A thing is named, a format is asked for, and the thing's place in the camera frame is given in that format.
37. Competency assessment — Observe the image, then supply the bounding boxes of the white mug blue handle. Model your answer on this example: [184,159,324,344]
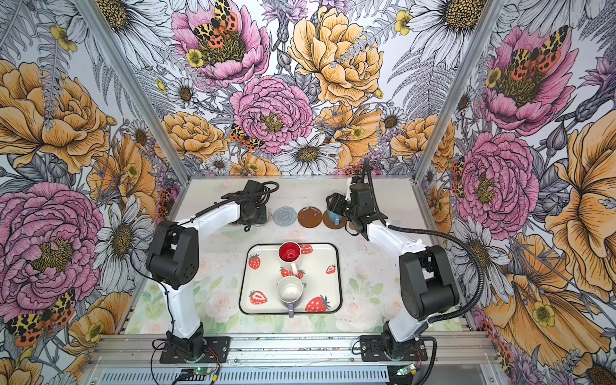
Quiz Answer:
[326,192,347,229]

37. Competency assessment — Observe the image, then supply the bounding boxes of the grey-blue braided rope coaster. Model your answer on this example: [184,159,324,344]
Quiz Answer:
[273,206,298,227]

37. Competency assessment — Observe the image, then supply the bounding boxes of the plain brown wooden coaster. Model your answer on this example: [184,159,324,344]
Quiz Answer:
[322,210,347,229]

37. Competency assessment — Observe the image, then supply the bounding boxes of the scratched dark brown wooden coaster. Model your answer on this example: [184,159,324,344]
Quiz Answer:
[298,206,322,229]

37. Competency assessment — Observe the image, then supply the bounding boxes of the red interior white mug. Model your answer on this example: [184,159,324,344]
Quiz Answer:
[278,242,302,277]

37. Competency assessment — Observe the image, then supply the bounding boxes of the white mug purple handle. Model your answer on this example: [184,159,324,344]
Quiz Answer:
[277,276,304,319]

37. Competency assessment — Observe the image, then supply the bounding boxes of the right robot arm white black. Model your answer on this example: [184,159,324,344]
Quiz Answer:
[343,176,460,359]

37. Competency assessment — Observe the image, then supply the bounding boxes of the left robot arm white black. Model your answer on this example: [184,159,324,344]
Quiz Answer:
[145,180,279,364]

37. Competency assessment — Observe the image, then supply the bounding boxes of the white strawberry print tray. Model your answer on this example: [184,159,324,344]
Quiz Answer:
[239,243,343,318]

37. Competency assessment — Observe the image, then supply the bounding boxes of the green circuit board left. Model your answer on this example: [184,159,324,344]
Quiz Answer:
[178,367,218,382]

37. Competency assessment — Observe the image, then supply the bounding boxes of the green circuit board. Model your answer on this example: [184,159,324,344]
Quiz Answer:
[178,367,218,382]
[396,364,418,376]

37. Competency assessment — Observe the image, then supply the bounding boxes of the green circuit board right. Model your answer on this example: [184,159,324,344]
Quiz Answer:
[396,364,418,376]

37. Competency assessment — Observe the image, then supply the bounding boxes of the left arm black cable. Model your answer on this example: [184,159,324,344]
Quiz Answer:
[129,180,281,385]

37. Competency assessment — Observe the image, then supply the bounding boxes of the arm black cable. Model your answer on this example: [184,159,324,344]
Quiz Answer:
[129,180,281,385]
[360,157,486,385]

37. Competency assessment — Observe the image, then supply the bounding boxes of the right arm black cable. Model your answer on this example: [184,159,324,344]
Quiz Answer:
[360,157,486,385]

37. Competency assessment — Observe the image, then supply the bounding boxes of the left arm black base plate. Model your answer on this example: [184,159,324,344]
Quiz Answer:
[158,336,230,364]

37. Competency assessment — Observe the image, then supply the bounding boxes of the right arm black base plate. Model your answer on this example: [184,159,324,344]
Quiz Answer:
[359,333,428,362]

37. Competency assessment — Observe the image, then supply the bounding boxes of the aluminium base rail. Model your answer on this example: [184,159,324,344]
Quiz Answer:
[81,331,507,384]

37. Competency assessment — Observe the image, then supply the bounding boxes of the aluminium corner post left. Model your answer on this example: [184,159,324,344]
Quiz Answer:
[75,1,191,187]

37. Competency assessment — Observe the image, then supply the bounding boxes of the aluminium corner post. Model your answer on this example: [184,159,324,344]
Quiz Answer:
[413,1,518,184]
[75,1,191,187]

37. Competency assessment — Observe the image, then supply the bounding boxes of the aluminium corner post right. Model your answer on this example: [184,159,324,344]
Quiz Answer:
[413,1,518,184]

